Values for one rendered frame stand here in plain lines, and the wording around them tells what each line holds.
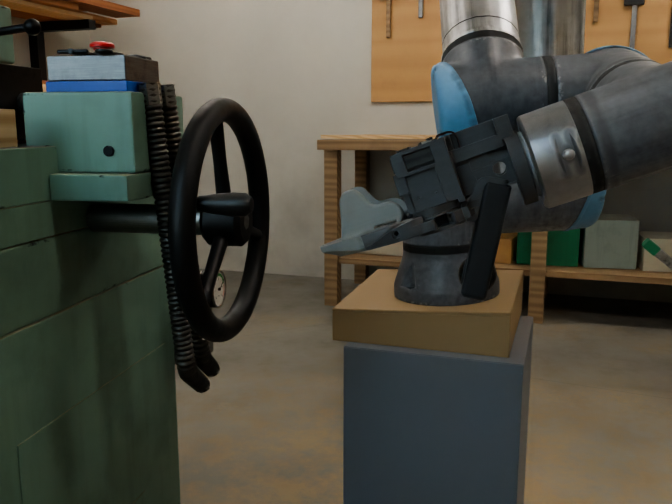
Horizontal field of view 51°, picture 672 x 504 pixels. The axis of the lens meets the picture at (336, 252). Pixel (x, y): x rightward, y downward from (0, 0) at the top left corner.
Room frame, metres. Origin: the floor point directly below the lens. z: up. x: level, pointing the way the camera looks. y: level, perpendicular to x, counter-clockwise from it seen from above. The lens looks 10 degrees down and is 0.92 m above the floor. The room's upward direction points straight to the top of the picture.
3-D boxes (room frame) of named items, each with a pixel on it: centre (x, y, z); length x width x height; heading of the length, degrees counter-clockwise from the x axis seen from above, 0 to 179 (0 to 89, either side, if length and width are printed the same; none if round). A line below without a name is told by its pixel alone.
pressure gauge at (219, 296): (1.11, 0.21, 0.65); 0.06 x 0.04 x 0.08; 169
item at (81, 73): (0.87, 0.27, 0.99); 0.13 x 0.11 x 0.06; 169
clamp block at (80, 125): (0.86, 0.28, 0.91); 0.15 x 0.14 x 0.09; 169
